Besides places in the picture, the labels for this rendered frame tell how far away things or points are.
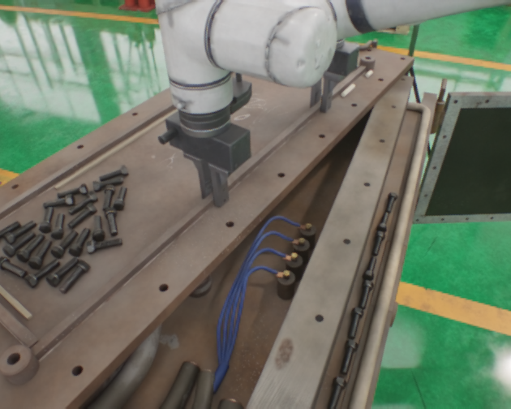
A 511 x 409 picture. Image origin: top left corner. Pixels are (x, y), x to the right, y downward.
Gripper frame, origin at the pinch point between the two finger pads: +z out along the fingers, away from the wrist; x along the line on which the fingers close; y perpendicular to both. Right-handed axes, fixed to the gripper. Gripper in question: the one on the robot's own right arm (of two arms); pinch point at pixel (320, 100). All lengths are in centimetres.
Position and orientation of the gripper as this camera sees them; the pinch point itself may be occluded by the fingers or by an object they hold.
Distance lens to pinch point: 96.5
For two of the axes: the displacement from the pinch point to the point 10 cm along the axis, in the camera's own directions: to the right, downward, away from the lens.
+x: -8.1, -3.8, 4.4
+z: 0.3, 7.3, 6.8
